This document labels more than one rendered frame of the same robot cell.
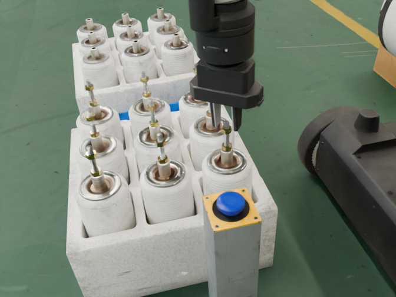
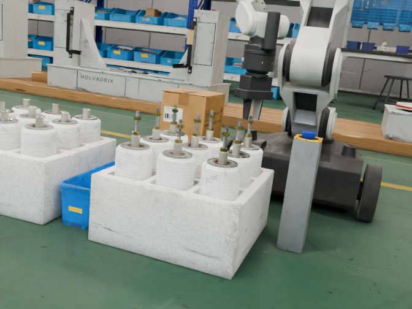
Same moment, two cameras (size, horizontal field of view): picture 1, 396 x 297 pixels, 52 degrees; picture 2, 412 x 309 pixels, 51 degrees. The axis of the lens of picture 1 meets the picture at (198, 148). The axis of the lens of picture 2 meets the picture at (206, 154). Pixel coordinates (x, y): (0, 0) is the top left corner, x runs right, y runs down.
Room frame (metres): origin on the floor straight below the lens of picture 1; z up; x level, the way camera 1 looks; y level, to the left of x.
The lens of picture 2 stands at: (0.09, 1.08, 0.51)
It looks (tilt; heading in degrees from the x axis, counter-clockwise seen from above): 13 degrees down; 299
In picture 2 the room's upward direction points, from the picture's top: 6 degrees clockwise
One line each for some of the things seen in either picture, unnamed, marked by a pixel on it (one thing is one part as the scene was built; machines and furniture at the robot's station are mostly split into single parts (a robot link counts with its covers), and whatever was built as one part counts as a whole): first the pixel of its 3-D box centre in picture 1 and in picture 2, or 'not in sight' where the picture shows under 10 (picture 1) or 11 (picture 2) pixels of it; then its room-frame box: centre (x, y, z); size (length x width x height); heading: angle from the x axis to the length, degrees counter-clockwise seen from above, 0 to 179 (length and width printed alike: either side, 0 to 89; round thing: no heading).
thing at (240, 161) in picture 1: (227, 161); (247, 146); (0.57, -0.05, 0.25); 0.08 x 0.08 x 0.01
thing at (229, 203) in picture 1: (230, 205); (308, 135); (0.40, -0.04, 0.32); 0.04 x 0.04 x 0.02
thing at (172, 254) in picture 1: (164, 192); (188, 202); (0.67, 0.08, 0.09); 0.39 x 0.39 x 0.18; 10
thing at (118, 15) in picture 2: not in sight; (127, 16); (4.51, -4.12, 0.90); 0.50 x 0.38 x 0.21; 101
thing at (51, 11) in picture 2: not in sight; (51, 9); (5.85, -3.87, 0.90); 0.50 x 0.38 x 0.21; 101
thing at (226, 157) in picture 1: (227, 155); (247, 142); (0.57, -0.05, 0.26); 0.02 x 0.02 x 0.03
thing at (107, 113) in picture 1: (96, 115); (135, 146); (0.76, 0.22, 0.25); 0.08 x 0.08 x 0.01
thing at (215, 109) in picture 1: (214, 109); (245, 108); (0.58, -0.03, 0.36); 0.03 x 0.02 x 0.06; 152
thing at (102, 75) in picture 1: (102, 86); (38, 158); (1.07, 0.27, 0.16); 0.10 x 0.10 x 0.18
